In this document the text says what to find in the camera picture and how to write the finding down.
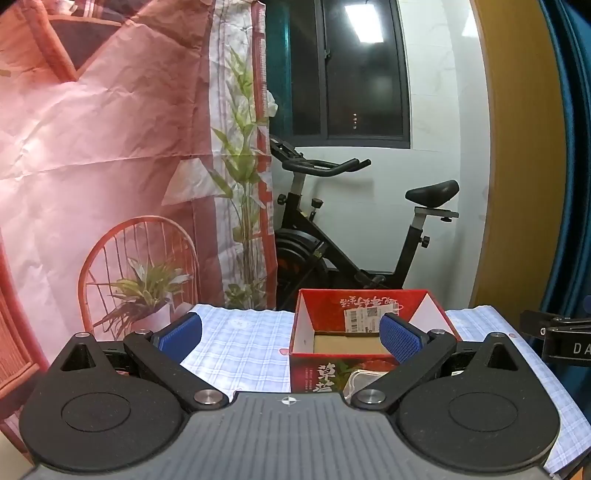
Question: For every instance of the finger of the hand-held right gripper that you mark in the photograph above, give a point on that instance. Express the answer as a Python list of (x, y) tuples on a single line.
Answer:
[(533, 323)]

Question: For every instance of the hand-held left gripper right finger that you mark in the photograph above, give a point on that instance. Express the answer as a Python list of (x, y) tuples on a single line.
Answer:
[(400, 337)]

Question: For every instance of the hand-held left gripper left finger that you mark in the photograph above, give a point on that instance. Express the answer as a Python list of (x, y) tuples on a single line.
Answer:
[(178, 336)]

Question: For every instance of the red cardboard box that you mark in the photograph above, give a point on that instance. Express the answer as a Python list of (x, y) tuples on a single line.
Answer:
[(318, 364)]

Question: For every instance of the white blue plaid tablecloth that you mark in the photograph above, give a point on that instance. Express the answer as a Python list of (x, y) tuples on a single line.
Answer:
[(244, 332)]

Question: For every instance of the black exercise bike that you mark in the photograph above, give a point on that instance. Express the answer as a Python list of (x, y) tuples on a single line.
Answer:
[(323, 240)]

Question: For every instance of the yellow wooden panel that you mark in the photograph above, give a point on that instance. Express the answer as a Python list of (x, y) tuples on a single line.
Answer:
[(512, 161)]

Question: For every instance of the blue curtain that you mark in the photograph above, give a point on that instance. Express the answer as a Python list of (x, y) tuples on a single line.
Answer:
[(572, 161)]

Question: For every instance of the pink printed backdrop cloth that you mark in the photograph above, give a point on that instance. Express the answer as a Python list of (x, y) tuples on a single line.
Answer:
[(115, 161)]

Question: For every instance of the dark window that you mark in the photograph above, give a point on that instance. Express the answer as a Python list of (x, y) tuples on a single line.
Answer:
[(355, 69)]

